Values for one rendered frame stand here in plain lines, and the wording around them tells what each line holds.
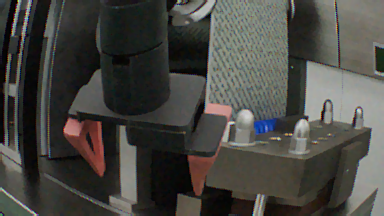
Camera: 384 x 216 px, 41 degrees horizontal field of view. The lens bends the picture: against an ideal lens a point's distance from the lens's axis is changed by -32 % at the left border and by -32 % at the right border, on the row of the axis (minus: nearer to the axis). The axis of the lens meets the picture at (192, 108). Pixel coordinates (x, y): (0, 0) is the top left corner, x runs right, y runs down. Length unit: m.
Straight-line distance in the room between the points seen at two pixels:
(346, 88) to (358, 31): 2.54
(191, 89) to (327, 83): 3.22
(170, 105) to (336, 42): 0.69
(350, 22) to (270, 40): 0.22
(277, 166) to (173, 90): 0.32
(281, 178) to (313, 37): 0.44
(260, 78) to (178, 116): 0.54
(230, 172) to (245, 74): 0.19
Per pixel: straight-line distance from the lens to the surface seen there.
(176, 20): 0.99
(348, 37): 1.19
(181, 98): 0.56
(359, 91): 3.66
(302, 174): 0.84
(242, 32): 1.02
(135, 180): 1.00
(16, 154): 1.17
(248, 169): 0.89
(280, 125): 1.06
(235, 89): 1.01
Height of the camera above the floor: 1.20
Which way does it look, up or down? 8 degrees down
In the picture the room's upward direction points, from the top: 5 degrees clockwise
